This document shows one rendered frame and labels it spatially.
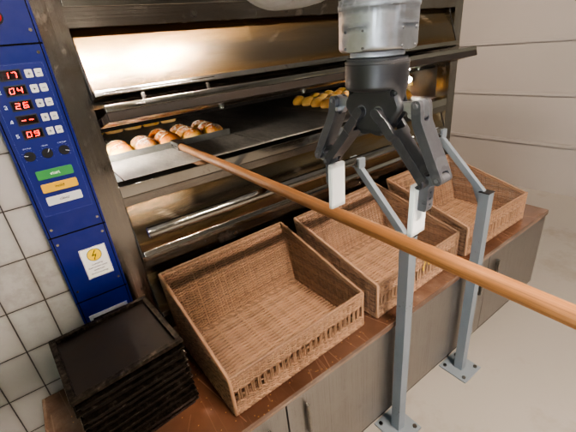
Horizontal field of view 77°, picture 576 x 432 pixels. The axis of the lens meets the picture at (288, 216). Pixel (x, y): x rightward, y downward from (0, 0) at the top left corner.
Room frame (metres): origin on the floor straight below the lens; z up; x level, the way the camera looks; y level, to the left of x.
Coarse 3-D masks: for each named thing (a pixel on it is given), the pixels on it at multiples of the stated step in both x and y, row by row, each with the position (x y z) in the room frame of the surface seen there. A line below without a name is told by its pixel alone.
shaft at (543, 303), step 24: (240, 168) 1.07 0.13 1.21; (288, 192) 0.85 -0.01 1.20; (336, 216) 0.70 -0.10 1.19; (360, 216) 0.67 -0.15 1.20; (384, 240) 0.59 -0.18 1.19; (408, 240) 0.56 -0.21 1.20; (432, 264) 0.51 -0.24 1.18; (456, 264) 0.48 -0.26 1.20; (504, 288) 0.41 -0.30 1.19; (528, 288) 0.40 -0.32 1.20; (552, 312) 0.36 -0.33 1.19
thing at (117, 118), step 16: (416, 64) 1.69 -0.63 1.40; (432, 64) 1.93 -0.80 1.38; (304, 80) 1.35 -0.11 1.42; (320, 80) 1.38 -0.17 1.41; (336, 80) 1.43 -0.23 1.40; (208, 96) 1.14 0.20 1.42; (224, 96) 1.17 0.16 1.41; (240, 96) 1.20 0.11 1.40; (256, 96) 1.27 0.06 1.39; (272, 96) 1.49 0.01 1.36; (112, 112) 0.99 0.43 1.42; (128, 112) 1.01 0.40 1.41; (144, 112) 1.03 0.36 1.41; (160, 112) 1.05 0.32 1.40; (176, 112) 1.17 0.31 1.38
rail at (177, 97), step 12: (468, 48) 1.93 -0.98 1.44; (312, 72) 1.37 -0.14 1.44; (324, 72) 1.40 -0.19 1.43; (336, 72) 1.43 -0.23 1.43; (240, 84) 1.21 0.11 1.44; (252, 84) 1.23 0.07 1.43; (264, 84) 1.25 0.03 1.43; (168, 96) 1.08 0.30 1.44; (180, 96) 1.09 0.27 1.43; (192, 96) 1.11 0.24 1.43; (108, 108) 0.99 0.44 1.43; (120, 108) 1.00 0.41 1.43; (132, 108) 1.02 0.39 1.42
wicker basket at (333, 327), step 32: (224, 256) 1.21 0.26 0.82; (256, 256) 1.28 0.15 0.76; (288, 256) 1.36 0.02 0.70; (320, 256) 1.19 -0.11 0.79; (192, 288) 1.12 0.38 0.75; (224, 288) 1.17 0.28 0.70; (256, 288) 1.23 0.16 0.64; (288, 288) 1.27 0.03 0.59; (320, 288) 1.20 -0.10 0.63; (352, 288) 1.05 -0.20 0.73; (192, 320) 0.90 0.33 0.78; (224, 320) 1.11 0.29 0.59; (256, 320) 1.10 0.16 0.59; (288, 320) 1.07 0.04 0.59; (320, 320) 0.90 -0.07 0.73; (352, 320) 0.99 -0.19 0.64; (192, 352) 0.95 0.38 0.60; (224, 352) 0.94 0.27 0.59; (256, 352) 0.93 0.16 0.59; (288, 352) 0.82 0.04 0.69; (320, 352) 0.90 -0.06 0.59; (224, 384) 0.74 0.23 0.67; (256, 384) 0.80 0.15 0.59
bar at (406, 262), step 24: (360, 168) 1.16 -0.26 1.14; (264, 192) 0.96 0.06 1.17; (480, 192) 1.27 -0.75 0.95; (192, 216) 0.84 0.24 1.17; (480, 216) 1.26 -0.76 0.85; (480, 240) 1.25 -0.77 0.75; (408, 264) 0.98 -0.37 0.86; (480, 264) 1.25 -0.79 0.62; (408, 288) 0.98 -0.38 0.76; (408, 312) 0.98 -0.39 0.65; (408, 336) 0.99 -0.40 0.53; (408, 360) 1.00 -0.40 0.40; (456, 360) 1.27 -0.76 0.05
